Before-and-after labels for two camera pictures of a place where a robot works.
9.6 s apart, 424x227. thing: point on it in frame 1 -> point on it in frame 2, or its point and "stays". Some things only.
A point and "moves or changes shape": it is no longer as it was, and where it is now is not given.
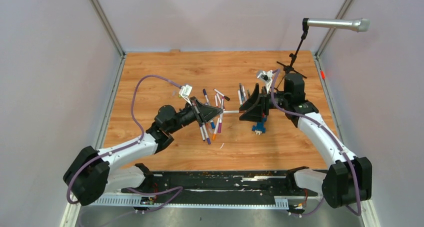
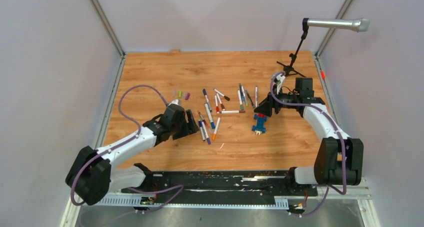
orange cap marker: x=214 y=134 stays
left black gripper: x=200 y=111 -> x=190 y=127
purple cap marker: x=219 y=127 moves or changes shape
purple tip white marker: x=208 y=139 stays
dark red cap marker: x=218 y=98 stays
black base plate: x=244 y=184 stays
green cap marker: x=244 y=91 stays
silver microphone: x=360 y=24 stays
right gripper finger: x=252 y=100 -> x=270 y=100
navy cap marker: x=202 y=134 stays
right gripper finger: x=254 y=114 -> x=265 y=107
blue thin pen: x=242 y=92 stays
